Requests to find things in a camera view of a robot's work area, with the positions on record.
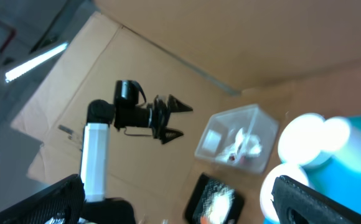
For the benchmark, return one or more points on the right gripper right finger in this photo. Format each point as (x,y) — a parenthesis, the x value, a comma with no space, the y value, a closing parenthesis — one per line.
(315,208)

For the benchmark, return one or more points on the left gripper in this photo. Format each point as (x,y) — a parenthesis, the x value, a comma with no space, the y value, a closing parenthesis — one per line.
(160,110)

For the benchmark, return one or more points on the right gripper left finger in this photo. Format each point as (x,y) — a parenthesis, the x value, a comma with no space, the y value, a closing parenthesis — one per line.
(61,202)

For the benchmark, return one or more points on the white bowl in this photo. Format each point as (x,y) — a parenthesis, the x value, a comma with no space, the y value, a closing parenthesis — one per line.
(300,142)
(277,188)

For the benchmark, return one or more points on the white napkin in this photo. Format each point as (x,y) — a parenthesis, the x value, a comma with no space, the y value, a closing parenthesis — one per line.
(246,146)

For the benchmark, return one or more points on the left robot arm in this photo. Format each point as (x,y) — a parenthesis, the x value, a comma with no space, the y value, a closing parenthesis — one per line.
(128,109)

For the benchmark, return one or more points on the teal serving tray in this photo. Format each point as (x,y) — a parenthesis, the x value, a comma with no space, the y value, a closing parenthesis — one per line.
(338,182)

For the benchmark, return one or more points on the clear plastic bin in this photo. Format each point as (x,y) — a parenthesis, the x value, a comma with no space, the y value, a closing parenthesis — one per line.
(222,127)

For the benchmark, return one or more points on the rice and peanut pile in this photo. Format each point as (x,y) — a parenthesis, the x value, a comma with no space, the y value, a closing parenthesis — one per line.
(217,203)

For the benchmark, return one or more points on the black plastic tray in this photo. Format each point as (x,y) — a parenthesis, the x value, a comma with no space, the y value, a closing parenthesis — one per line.
(194,207)

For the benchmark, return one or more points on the white paper cup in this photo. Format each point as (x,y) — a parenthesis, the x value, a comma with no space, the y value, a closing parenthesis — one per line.
(342,140)

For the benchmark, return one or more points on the ceiling light strip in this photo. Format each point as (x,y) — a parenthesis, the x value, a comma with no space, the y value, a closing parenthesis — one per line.
(14,70)

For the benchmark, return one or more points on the cardboard wall panel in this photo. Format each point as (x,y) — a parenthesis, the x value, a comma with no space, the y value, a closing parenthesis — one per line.
(290,57)

